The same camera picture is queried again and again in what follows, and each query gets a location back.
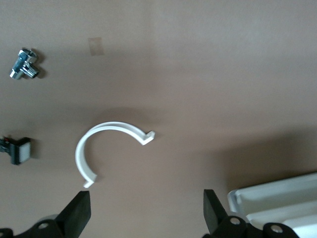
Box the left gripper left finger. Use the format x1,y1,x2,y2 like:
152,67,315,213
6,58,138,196
0,190,92,238

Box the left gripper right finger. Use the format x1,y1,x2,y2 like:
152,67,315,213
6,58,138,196
203,188,299,238

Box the white drawer cabinet housing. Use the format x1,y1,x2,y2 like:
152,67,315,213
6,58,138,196
227,172,317,238

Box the white plastic drawer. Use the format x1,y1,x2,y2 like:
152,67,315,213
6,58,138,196
235,173,317,216
247,200,317,224

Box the white curved plastic clip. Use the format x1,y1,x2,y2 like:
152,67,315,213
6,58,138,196
75,120,156,188

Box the small chrome valve fitting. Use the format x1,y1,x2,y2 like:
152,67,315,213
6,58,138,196
9,48,40,80

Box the brown tape patch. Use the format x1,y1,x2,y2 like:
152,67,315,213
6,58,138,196
88,37,104,57

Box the black square button switch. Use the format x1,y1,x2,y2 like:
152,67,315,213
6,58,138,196
0,135,32,166

